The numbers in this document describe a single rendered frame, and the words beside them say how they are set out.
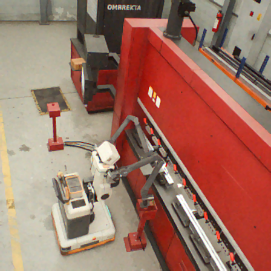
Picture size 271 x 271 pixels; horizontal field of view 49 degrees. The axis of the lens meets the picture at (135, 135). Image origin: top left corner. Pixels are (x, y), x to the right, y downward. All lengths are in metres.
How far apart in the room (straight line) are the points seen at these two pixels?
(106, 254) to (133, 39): 2.54
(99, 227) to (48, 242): 0.67
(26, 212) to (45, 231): 0.38
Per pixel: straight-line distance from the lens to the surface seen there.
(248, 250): 2.51
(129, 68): 3.52
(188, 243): 3.08
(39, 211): 4.20
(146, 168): 3.39
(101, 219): 3.77
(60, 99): 6.09
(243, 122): 2.18
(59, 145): 4.90
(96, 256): 3.84
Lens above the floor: 3.41
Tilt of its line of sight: 40 degrees down
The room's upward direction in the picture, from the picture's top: 11 degrees clockwise
